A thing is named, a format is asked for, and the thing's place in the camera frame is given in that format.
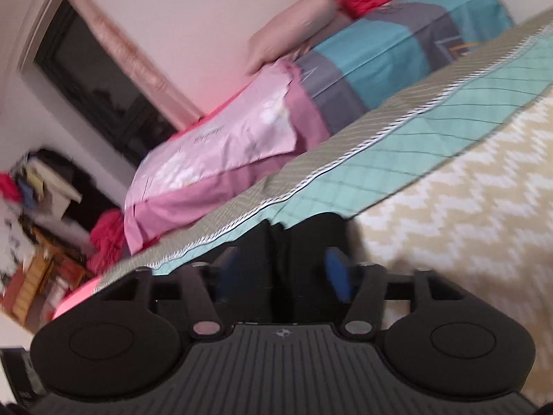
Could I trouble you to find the blue grey striped pillow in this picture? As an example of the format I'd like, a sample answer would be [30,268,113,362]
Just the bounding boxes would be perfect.
[296,0,513,134]

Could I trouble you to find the patterned bedspread quilt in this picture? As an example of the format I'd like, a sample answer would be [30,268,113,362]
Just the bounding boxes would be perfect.
[51,6,553,407]

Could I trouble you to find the black pants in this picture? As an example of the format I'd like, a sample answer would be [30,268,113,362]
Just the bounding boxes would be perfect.
[141,212,364,327]

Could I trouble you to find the pale pink bolster pillow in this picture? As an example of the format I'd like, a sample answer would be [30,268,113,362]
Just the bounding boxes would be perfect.
[246,0,353,75]

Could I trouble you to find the dark window with frame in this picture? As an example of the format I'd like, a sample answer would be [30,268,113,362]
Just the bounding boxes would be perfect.
[22,0,203,166]

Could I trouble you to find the red clothing pile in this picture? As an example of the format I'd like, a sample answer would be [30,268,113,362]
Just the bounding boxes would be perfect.
[86,209,126,275]

